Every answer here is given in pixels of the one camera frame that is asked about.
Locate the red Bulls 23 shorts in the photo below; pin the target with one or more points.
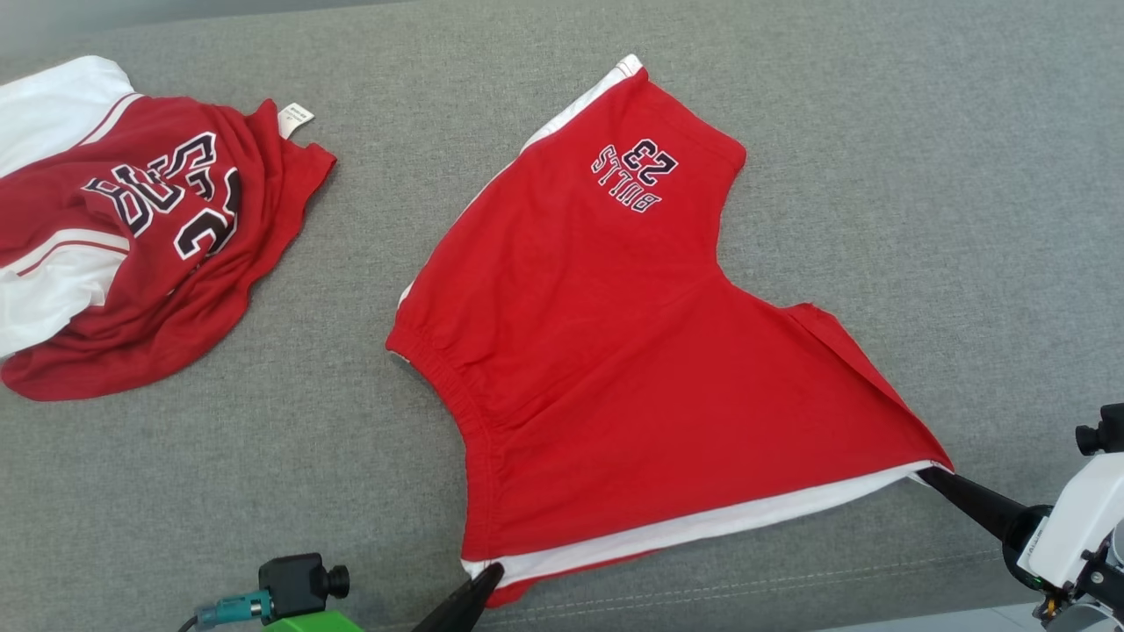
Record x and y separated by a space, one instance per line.
615 351

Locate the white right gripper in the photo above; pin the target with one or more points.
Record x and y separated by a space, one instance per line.
1076 527

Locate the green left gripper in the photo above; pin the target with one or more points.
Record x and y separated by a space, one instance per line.
307 624

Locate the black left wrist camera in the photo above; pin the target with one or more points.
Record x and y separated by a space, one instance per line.
294 584

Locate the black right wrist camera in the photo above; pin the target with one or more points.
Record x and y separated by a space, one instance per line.
1108 432

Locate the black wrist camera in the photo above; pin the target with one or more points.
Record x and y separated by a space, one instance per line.
294 584
1108 432

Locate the teal left camera connector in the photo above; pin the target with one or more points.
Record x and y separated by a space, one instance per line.
233 607

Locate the red Bulls basketball jersey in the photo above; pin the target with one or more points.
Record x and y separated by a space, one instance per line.
219 263

